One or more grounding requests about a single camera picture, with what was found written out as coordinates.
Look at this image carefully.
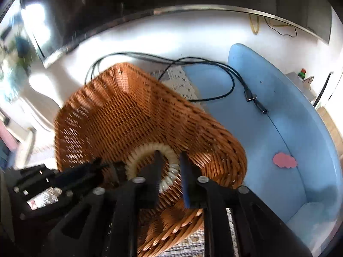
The white bead bracelet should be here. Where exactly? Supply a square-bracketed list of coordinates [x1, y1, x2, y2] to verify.
[124, 142, 181, 193]

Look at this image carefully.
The pink cloud sticker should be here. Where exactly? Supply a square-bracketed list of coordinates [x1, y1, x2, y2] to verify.
[273, 152, 298, 169]

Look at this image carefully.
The brown wicker basket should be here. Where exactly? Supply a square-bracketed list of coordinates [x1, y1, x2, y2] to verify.
[53, 62, 248, 257]

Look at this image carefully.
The blue chair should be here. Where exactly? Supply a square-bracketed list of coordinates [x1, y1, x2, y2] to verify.
[185, 43, 342, 256]

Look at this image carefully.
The white ribbed vase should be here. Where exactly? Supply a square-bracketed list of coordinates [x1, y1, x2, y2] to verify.
[23, 73, 64, 124]

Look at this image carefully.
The striped woven table mat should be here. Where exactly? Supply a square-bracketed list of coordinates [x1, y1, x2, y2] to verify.
[140, 66, 205, 256]

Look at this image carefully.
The black television screen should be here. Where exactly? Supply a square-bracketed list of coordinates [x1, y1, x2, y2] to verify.
[20, 0, 332, 67]

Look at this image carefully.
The black cable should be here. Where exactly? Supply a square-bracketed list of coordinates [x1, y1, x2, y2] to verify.
[84, 52, 269, 114]

